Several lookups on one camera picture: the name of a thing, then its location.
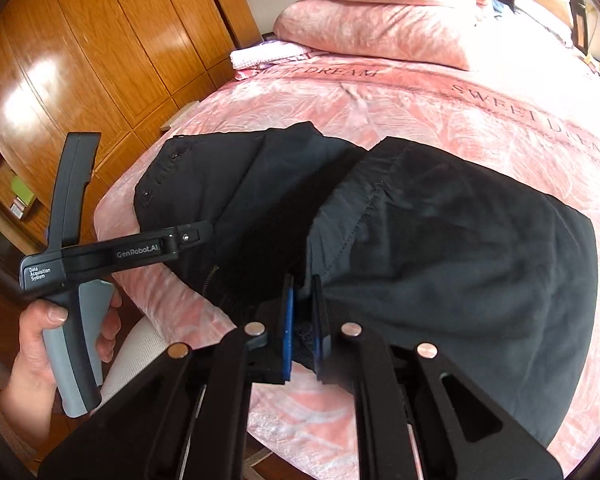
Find bed with pink blanket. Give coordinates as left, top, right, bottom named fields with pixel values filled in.
left=94, top=47, right=600, bottom=480

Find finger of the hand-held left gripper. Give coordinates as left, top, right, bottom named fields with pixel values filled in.
left=162, top=221, right=214, bottom=257

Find black quilted pants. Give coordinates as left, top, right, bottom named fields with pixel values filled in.
left=132, top=121, right=599, bottom=452

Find folded white lilac cloth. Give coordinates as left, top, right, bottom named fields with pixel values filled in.
left=229, top=42, right=314, bottom=72

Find green box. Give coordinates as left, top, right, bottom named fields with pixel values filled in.
left=7, top=172, right=37, bottom=207

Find dark wooden headboard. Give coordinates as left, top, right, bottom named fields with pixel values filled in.
left=482, top=0, right=592, bottom=55

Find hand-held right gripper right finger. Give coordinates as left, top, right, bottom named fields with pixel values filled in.
left=311, top=274, right=564, bottom=480

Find person's left forearm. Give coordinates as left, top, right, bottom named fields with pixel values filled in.
left=0, top=392, right=43, bottom=461

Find person's left hand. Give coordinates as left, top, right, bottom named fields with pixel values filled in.
left=0, top=290, right=124, bottom=424

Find wooden wardrobe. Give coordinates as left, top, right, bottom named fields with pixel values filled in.
left=0, top=0, right=262, bottom=203

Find wooden shelf unit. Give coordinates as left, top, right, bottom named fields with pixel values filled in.
left=0, top=130, right=47, bottom=273

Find white pillow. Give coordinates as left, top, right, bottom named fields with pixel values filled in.
left=510, top=0, right=577, bottom=50

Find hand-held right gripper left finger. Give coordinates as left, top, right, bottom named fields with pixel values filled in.
left=40, top=272, right=298, bottom=480

